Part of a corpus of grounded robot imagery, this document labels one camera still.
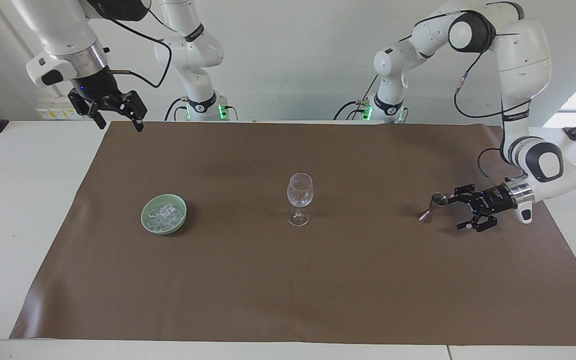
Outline white wall socket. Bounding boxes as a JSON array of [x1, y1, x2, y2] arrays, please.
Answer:
[[36, 101, 78, 121]]

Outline clear wine glass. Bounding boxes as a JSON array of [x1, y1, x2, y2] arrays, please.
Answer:
[[286, 172, 315, 227]]

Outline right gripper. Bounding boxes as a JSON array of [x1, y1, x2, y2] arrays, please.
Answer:
[[67, 66, 148, 133]]

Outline green ceramic bowl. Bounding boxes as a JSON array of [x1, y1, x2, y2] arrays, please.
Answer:
[[140, 193, 188, 235]]

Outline clear ice cubes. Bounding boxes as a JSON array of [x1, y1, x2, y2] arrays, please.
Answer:
[[147, 203, 184, 228]]

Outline black cable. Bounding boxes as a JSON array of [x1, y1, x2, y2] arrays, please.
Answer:
[[86, 0, 174, 90], [164, 97, 190, 122], [477, 147, 506, 187], [333, 74, 380, 121], [454, 47, 533, 120]]

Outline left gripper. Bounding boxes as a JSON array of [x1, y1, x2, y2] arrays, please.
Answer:
[[448, 183, 516, 234]]

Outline silver metal jigger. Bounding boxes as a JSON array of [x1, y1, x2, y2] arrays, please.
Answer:
[[418, 192, 449, 223]]

